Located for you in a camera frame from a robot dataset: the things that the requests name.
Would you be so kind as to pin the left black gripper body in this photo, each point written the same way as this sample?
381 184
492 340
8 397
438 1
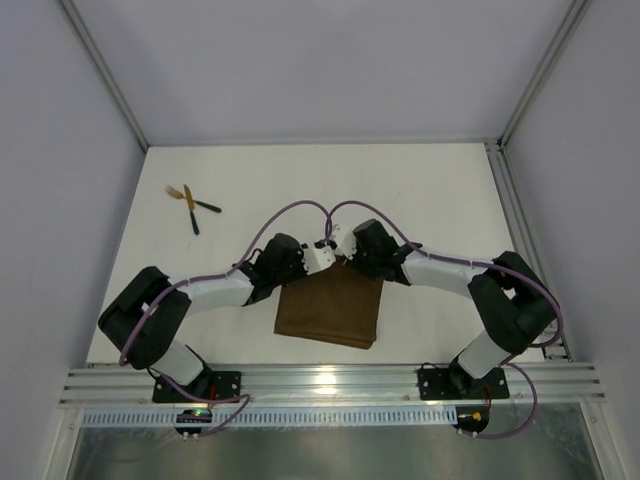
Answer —
298 265

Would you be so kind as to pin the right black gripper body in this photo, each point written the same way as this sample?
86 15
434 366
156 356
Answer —
358 252

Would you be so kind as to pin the brown cloth napkin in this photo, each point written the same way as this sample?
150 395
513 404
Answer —
338 306

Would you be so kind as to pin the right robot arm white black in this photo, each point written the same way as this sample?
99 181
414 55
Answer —
512 304

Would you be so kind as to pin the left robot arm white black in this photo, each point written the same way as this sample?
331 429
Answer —
145 335

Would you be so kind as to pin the left black controller board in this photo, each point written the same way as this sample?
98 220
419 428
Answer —
191 423

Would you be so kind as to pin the black controller board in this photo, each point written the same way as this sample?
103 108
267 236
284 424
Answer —
191 423
471 422

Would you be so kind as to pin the right black controller board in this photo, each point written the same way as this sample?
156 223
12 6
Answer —
471 422

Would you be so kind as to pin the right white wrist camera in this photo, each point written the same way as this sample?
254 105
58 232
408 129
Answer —
343 242

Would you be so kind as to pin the gold knife green handle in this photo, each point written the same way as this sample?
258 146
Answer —
191 207

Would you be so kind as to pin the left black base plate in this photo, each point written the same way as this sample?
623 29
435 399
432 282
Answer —
209 385

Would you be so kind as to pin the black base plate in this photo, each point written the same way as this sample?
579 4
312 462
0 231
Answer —
209 385
440 382

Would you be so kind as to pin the gold fork green handle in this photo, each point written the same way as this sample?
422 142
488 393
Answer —
179 195

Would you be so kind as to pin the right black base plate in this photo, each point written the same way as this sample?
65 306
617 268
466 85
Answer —
440 382

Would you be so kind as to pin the right aluminium rail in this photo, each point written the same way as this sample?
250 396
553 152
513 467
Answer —
555 346

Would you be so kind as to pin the aluminium rail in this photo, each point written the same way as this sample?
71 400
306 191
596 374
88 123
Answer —
322 385
555 346

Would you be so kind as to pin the grey slotted cable duct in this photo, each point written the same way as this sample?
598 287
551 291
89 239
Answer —
272 417

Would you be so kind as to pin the front aluminium rail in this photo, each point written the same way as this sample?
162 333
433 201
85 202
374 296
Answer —
322 385

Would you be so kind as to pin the right aluminium frame post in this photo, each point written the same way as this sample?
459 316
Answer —
551 55

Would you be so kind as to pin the aluminium frame post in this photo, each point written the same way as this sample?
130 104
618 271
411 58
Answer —
87 42
551 55

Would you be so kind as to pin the left aluminium frame post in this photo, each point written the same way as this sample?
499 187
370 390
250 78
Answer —
87 42

